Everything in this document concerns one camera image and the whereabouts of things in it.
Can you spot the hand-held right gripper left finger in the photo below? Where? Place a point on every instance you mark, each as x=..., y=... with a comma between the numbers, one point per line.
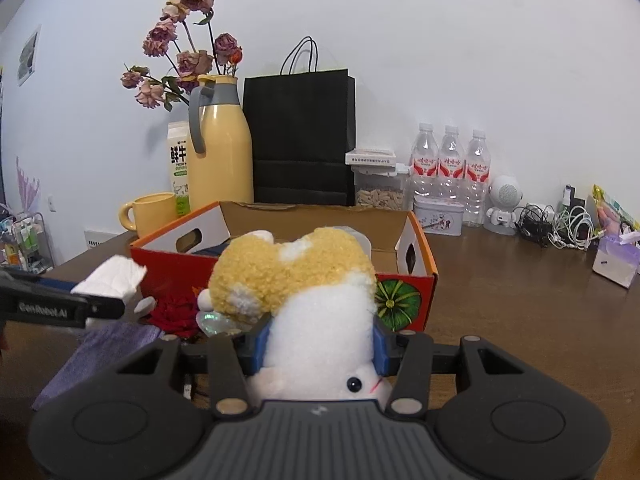
x=260, y=347

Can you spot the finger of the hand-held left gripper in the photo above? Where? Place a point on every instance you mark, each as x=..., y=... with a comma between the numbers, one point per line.
x=52, y=284
x=105, y=308

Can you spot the clear water bottle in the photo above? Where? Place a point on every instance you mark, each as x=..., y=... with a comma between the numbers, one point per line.
x=451, y=165
x=477, y=175
x=424, y=160

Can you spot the white cloth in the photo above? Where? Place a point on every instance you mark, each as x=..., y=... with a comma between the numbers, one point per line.
x=110, y=277

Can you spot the purple wall decoration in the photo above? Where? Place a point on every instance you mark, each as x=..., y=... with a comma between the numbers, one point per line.
x=27, y=185

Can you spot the yellow thermos jug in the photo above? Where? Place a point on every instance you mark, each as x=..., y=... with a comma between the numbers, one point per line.
x=225, y=160

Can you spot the purple fabric pouch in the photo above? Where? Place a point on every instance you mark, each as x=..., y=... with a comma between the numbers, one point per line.
x=95, y=360

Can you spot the white robot toy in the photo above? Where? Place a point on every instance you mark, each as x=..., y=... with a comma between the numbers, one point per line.
x=504, y=200

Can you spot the dried pink rose bouquet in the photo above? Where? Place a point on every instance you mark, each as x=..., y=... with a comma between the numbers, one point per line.
x=192, y=62

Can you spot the iridescent plastic wrapper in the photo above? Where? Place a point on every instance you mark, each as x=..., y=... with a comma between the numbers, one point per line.
x=220, y=324

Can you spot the yellow white plush toy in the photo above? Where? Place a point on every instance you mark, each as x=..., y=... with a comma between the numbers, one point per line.
x=320, y=320

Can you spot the clear snack container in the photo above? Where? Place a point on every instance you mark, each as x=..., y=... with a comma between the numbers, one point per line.
x=380, y=192

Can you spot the red fabric rose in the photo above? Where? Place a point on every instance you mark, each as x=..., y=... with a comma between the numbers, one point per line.
x=172, y=315

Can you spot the yellow ceramic mug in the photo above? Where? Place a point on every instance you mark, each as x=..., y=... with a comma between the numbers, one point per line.
x=155, y=212

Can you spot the wall picture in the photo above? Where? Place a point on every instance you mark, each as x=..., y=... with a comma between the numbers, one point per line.
x=29, y=55

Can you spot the red cardboard box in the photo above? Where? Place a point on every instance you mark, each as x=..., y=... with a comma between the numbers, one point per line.
x=165, y=265

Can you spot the purple tissue pack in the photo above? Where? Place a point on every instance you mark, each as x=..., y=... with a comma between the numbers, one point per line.
x=617, y=260

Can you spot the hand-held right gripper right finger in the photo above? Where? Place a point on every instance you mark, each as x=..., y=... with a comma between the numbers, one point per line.
x=382, y=347

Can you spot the colourful snack packet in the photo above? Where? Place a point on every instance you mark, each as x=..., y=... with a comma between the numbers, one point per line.
x=612, y=210

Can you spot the translucent plastic container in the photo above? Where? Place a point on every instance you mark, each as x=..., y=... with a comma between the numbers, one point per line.
x=357, y=240

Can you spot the flat white box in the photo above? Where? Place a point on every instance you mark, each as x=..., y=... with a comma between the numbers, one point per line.
x=371, y=156

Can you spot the white milk carton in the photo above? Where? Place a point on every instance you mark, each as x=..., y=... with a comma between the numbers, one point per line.
x=179, y=170

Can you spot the black paper bag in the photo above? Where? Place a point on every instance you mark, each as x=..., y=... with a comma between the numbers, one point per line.
x=300, y=135

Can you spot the white printed tin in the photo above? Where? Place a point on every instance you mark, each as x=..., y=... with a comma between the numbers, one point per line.
x=439, y=216

